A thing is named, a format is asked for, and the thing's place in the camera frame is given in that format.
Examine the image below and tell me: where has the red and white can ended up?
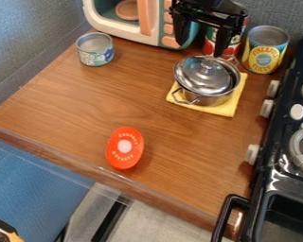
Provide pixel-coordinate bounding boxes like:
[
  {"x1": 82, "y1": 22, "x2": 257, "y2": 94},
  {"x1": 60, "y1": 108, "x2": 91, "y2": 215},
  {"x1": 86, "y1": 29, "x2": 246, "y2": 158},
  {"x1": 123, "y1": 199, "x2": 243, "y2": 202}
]
[{"x1": 201, "y1": 16, "x2": 251, "y2": 61}]

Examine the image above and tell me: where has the orange round toy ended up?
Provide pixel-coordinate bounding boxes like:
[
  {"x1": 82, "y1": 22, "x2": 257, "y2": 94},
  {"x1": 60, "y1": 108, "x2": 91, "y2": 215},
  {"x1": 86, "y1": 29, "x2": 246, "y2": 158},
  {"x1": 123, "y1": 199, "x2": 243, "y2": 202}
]
[{"x1": 104, "y1": 126, "x2": 147, "y2": 171}]

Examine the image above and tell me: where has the silver lid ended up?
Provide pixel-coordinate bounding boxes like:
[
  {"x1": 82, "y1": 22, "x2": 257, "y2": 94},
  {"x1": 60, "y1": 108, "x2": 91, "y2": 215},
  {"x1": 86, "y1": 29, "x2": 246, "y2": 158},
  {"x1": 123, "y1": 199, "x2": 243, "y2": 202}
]
[{"x1": 172, "y1": 56, "x2": 237, "y2": 95}]

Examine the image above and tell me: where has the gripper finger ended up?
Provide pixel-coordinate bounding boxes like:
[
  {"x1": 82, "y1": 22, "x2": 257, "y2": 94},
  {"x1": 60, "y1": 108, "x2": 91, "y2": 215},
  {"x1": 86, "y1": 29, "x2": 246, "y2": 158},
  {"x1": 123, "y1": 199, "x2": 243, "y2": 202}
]
[
  {"x1": 212, "y1": 25, "x2": 238, "y2": 59},
  {"x1": 171, "y1": 12, "x2": 198, "y2": 47}
]

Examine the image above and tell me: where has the toy microwave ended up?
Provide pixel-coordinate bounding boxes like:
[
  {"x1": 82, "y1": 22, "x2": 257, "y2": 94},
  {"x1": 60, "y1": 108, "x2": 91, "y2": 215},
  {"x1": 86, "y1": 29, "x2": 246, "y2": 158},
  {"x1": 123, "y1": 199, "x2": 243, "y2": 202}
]
[{"x1": 81, "y1": 0, "x2": 203, "y2": 51}]

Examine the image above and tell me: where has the toy stove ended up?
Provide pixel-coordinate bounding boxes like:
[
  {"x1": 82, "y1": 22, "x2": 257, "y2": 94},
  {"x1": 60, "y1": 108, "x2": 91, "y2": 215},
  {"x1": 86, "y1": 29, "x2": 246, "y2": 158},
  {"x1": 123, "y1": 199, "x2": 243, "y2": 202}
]
[{"x1": 209, "y1": 33, "x2": 303, "y2": 242}]

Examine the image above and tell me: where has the yellow can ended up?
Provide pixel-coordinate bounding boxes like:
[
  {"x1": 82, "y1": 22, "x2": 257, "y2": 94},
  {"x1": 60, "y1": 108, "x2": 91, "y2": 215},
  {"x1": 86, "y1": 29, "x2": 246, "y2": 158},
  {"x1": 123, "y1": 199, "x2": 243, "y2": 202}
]
[{"x1": 240, "y1": 25, "x2": 293, "y2": 76}]

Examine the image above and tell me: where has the yellow cloth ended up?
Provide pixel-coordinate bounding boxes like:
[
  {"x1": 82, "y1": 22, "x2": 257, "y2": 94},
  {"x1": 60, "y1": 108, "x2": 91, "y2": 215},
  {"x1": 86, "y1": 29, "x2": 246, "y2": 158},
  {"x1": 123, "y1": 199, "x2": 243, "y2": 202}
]
[{"x1": 164, "y1": 72, "x2": 251, "y2": 118}]

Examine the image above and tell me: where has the silver pot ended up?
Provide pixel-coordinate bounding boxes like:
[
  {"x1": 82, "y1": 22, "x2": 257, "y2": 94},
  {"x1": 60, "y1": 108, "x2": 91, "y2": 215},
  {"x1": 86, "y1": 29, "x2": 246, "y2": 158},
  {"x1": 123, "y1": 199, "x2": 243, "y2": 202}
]
[{"x1": 170, "y1": 55, "x2": 244, "y2": 108}]

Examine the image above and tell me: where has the blue and green can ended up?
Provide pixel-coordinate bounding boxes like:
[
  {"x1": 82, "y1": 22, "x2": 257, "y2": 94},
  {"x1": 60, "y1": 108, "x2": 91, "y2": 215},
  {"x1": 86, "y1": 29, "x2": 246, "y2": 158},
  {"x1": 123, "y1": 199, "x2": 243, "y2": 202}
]
[{"x1": 74, "y1": 31, "x2": 116, "y2": 68}]

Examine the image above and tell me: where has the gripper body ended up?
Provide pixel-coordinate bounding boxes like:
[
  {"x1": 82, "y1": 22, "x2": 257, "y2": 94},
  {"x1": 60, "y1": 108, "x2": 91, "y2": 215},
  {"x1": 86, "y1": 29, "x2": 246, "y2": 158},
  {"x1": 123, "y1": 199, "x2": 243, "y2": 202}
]
[{"x1": 170, "y1": 0, "x2": 251, "y2": 30}]

